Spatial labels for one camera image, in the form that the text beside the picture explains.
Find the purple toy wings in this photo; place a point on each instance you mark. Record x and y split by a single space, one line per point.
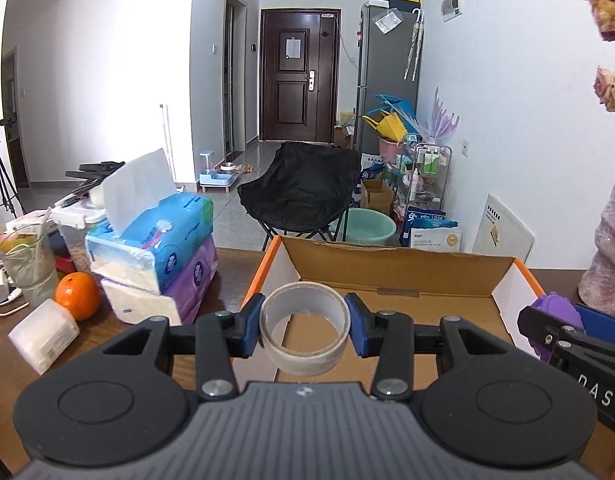
440 122

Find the black folding stand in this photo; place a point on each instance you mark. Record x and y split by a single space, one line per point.
95 170

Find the blue pet feeder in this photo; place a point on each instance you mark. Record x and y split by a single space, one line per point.
212 175

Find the clear bag on refrigerator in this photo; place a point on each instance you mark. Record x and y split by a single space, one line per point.
387 21

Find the pink flat box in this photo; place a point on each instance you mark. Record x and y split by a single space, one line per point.
27 221

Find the dried pink rose bouquet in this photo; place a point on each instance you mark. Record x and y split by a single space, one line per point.
612 10

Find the purple tissue pack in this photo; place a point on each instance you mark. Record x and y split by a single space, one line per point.
192 285

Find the grey refrigerator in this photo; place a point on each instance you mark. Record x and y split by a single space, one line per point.
382 70

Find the green plastic basin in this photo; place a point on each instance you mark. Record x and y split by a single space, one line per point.
365 227

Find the clear glass cup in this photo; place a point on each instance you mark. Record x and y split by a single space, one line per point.
30 270

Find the white folded umbrella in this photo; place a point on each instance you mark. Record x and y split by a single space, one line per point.
415 45

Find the pink plastic basket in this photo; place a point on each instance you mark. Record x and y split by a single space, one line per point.
389 149

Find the orange fruit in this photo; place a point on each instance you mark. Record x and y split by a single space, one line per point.
77 297

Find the pink textured vase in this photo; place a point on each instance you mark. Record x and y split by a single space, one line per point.
610 250

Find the white flat board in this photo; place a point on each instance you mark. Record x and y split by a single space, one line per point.
502 230

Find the translucent white plastic box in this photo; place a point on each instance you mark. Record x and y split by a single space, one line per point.
45 335

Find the blue plastic dustpan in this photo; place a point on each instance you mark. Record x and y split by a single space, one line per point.
395 105

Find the blue tissue pack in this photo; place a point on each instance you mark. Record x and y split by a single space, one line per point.
172 230

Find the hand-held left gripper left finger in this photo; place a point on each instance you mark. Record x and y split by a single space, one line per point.
247 330

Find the clear food storage container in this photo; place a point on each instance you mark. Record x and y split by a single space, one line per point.
75 235

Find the white tape roll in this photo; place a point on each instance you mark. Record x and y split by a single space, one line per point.
303 360

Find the white and blue sack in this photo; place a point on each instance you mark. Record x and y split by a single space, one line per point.
432 232

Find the orange cardboard box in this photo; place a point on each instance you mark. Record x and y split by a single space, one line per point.
412 270

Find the dark brown entrance door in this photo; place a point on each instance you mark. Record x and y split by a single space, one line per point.
292 80

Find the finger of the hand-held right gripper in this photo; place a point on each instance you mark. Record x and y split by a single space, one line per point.
605 325
547 330

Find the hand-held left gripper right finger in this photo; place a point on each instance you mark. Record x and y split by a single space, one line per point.
360 330

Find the black folding chair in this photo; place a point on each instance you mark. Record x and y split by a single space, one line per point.
302 185

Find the small open cardboard box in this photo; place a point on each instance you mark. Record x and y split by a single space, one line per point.
376 197

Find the purple gear-shaped lid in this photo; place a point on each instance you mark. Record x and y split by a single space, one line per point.
557 307

